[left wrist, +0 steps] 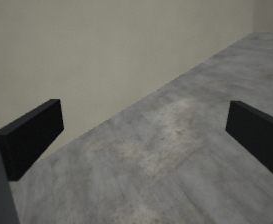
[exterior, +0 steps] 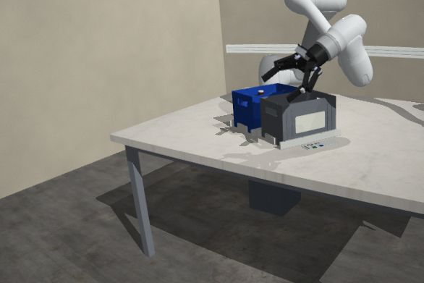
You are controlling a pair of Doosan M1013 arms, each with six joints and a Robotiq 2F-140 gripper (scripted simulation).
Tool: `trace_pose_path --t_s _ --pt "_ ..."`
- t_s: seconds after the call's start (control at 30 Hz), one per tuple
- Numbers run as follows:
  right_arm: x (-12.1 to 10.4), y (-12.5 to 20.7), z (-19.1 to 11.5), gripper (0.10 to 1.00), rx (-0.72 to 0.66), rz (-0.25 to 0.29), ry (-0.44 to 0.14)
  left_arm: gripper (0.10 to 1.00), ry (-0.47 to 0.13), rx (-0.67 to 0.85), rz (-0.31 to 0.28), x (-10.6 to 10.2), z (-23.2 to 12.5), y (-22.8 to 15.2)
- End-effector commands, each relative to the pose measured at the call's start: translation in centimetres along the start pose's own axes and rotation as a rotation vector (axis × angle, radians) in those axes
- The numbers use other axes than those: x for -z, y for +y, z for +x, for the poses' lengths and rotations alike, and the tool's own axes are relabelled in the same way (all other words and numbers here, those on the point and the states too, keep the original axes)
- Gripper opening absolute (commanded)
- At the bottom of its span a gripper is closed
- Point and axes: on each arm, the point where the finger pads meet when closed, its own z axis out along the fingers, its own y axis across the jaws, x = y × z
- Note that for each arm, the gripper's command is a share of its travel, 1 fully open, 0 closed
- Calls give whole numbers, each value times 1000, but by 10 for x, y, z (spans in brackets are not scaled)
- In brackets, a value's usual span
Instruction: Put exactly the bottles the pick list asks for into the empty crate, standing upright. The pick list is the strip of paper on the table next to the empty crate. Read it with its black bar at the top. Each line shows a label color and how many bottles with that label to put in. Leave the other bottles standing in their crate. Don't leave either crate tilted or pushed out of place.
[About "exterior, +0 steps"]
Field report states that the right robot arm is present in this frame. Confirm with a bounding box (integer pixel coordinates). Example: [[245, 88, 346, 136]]
[[258, 0, 373, 87]]

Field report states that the blue crate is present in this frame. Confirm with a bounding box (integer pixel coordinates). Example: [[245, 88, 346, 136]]
[[232, 83, 297, 133]]

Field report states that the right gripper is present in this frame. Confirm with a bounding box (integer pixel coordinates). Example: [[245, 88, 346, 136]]
[[262, 44, 328, 103]]

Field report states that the white paper pick list strip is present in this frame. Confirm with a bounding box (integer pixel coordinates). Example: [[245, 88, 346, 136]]
[[302, 139, 340, 150]]

